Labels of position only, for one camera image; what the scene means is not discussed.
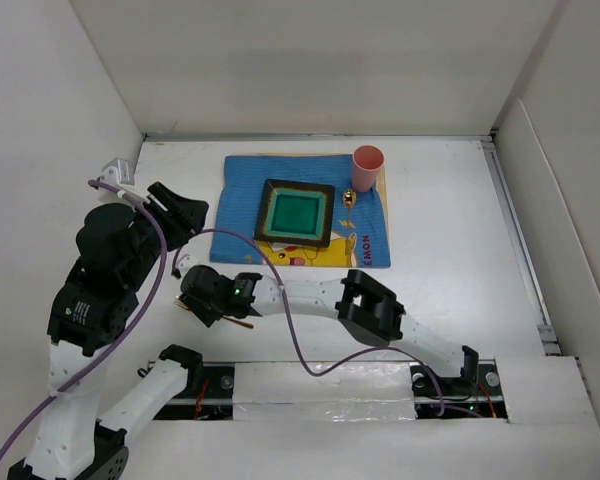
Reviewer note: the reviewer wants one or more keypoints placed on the pink plastic cup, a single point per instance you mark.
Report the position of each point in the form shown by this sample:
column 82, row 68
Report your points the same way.
column 367, row 161

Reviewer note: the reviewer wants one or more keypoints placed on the gold fork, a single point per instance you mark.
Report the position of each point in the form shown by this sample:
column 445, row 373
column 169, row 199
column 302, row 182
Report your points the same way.
column 240, row 322

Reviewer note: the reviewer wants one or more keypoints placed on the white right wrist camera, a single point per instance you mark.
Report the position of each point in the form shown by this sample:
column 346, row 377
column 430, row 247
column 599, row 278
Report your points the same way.
column 182, row 265

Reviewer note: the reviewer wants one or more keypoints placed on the green square ceramic plate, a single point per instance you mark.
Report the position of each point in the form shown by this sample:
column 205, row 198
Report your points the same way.
column 297, row 213

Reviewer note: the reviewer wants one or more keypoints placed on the blue Pikachu placemat cloth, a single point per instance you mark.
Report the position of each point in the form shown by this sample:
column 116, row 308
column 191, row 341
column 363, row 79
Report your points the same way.
column 358, row 237

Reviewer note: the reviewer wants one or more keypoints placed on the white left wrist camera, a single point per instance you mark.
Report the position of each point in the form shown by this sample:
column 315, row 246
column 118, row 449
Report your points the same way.
column 118, row 173

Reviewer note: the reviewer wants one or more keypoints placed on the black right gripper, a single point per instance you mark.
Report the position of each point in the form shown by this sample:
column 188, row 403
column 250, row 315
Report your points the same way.
column 208, row 316

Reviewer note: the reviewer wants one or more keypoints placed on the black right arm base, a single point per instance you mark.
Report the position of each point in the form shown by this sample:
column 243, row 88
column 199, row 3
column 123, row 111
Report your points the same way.
column 458, row 399

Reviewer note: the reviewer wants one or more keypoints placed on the gold spoon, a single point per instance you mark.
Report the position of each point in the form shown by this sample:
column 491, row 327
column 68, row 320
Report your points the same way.
column 349, row 199

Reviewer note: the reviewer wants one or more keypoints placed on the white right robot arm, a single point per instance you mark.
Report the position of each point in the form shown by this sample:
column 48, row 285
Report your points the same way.
column 369, row 311

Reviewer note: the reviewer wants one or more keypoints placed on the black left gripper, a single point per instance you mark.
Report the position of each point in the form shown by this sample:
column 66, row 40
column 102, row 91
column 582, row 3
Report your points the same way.
column 186, row 215

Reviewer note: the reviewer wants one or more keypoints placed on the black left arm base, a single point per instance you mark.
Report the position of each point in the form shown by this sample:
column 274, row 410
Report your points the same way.
column 211, row 401

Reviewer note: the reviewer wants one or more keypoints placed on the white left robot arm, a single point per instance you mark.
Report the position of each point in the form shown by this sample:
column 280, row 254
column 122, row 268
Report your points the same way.
column 87, row 324

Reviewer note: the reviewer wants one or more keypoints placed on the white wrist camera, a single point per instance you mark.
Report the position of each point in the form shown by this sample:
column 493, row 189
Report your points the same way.
column 118, row 173
column 182, row 265

